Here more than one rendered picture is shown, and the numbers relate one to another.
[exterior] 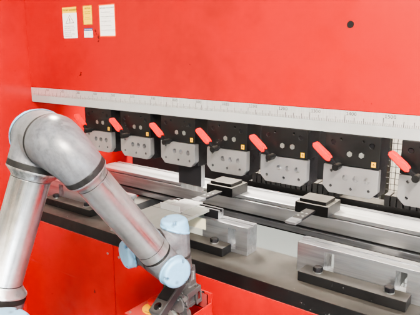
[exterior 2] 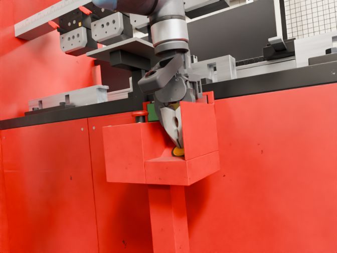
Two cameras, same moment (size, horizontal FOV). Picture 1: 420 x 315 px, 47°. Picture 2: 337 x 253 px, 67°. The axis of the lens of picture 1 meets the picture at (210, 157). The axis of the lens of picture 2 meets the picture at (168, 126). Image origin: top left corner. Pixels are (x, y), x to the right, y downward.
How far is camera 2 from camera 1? 1.05 m
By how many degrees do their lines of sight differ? 14
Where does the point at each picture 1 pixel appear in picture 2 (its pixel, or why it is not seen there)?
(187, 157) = not seen: hidden behind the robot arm
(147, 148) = (116, 22)
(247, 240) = (230, 68)
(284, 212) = (249, 71)
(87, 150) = not seen: outside the picture
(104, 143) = (76, 39)
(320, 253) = (327, 40)
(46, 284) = (25, 192)
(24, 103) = (7, 35)
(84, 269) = (59, 157)
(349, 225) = not seen: hidden behind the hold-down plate
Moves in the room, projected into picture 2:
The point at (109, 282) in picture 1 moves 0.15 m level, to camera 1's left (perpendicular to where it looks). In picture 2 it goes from (85, 160) to (42, 164)
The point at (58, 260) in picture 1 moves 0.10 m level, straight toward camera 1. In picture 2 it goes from (35, 160) to (33, 162)
